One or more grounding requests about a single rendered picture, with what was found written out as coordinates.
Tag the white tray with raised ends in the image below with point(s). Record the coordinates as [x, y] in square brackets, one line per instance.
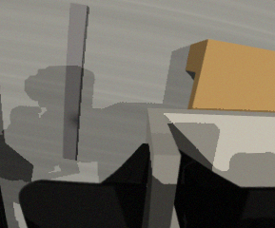
[237, 145]

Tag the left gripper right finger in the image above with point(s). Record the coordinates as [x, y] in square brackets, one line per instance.
[204, 199]

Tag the tan low wooden shelf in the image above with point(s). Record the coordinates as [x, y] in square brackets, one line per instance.
[231, 77]

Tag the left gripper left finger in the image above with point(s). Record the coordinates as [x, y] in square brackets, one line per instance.
[116, 202]

